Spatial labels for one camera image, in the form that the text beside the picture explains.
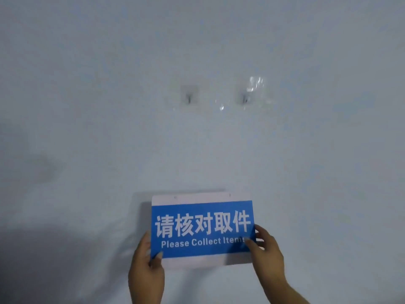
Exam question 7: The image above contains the blue and white sign board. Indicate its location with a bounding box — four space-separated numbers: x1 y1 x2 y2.
150 192 256 270

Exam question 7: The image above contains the clear adhesive wall hook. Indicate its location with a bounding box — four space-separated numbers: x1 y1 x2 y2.
180 85 202 107

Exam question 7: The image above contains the person's right hand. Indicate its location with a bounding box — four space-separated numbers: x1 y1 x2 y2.
245 224 286 287

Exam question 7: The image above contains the person's left hand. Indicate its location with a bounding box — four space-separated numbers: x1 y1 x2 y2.
128 231 166 292

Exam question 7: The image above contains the person's left forearm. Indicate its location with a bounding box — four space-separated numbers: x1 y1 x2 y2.
128 290 165 304

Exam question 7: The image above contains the person's right forearm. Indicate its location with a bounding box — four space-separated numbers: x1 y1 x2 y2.
265 277 310 304

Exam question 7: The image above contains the clear wall hook with wrinkled film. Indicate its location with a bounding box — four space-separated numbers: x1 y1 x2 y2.
218 76 275 112

